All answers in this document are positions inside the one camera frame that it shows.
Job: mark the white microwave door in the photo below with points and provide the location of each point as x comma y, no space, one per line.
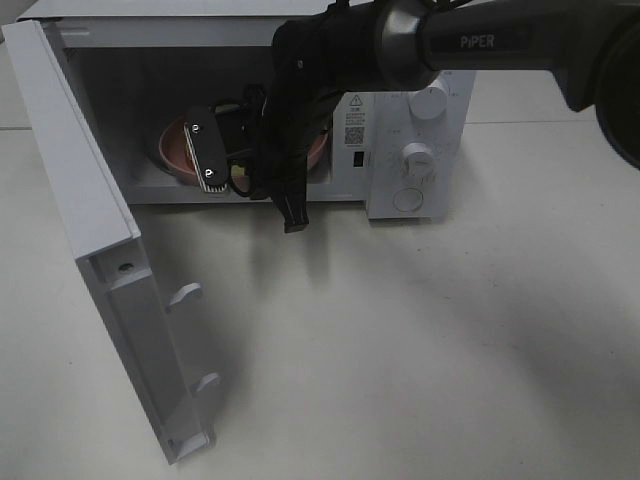
106,242

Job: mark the upper white power knob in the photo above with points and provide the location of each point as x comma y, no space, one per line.
429,103

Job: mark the white timer knob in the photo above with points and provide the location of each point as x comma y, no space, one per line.
418,160

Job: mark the round white door-release button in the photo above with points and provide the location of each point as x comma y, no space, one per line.
408,200

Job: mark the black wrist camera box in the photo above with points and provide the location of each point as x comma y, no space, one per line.
206,149

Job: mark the white bread sandwich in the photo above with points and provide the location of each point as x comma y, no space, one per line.
239,178

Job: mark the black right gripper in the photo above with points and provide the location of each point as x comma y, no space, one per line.
272,131

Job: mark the white microwave oven body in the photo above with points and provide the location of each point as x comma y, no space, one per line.
145,63

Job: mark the pink round plate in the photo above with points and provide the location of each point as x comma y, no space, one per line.
172,148

